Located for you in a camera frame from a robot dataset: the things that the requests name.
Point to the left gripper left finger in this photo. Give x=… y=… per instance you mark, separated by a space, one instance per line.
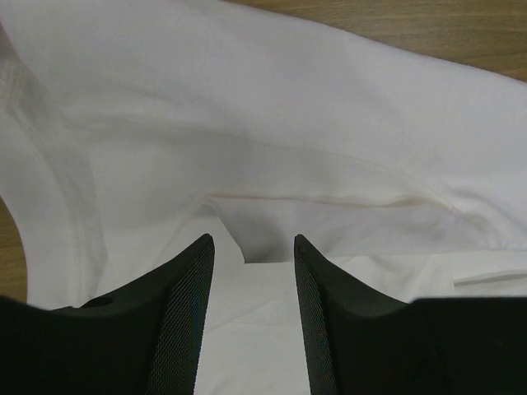
x=142 y=338

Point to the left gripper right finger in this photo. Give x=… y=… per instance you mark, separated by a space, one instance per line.
x=360 y=341

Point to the white t shirt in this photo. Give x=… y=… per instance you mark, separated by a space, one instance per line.
x=130 y=128

